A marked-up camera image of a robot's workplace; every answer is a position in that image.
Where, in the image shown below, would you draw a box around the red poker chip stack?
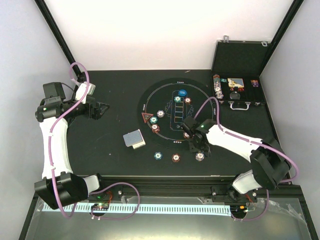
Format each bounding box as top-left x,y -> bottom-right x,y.
171,153 -> 181,163

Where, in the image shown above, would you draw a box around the purple chips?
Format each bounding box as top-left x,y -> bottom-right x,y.
157,110 -> 165,118
250,79 -> 259,88

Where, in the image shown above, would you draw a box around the green chips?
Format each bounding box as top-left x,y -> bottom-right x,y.
149,116 -> 158,126
174,96 -> 181,103

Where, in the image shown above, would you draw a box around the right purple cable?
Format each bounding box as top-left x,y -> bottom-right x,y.
193,96 -> 300,223

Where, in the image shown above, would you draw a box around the triangular red dealer button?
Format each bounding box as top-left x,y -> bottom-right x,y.
141,112 -> 154,123

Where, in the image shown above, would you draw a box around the black aluminium front rail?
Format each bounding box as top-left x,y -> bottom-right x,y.
101,176 -> 234,197

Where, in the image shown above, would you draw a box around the white slotted cable duct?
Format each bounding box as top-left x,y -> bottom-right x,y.
41,202 -> 232,217

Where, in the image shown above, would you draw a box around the blue round blind button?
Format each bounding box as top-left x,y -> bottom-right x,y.
178,89 -> 188,97

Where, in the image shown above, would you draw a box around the round black poker mat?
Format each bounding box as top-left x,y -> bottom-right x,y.
137,77 -> 212,150

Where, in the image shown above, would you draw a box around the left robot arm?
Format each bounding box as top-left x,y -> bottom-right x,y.
34,96 -> 110,210

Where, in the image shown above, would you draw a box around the purple chips in case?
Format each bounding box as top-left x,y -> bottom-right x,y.
250,79 -> 259,88

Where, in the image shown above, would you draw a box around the purple cable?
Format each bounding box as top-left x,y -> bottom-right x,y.
48,61 -> 140,221
193,96 -> 300,223

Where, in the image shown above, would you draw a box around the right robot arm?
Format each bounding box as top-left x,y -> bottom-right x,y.
181,117 -> 294,202

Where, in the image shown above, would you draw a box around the purple poker chip stack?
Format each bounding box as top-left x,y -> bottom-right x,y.
195,152 -> 205,162

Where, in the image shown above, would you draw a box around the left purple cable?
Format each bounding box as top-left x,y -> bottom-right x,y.
48,61 -> 140,221

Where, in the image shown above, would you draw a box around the black poker set case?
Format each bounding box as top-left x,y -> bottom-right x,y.
211,35 -> 271,111

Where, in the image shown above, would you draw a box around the black round button in case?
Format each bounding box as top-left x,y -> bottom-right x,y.
229,91 -> 241,100

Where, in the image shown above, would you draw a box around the red chips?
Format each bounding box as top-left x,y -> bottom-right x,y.
183,132 -> 190,139
151,124 -> 160,133
184,97 -> 191,104

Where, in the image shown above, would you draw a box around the card deck in case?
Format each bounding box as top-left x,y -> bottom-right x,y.
227,78 -> 245,89

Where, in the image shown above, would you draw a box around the red dice in case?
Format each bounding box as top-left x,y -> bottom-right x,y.
229,87 -> 245,92

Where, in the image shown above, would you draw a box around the chip row in case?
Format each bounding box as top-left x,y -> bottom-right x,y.
212,74 -> 224,99

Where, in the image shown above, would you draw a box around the green poker chip stack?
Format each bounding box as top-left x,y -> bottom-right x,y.
154,152 -> 163,160

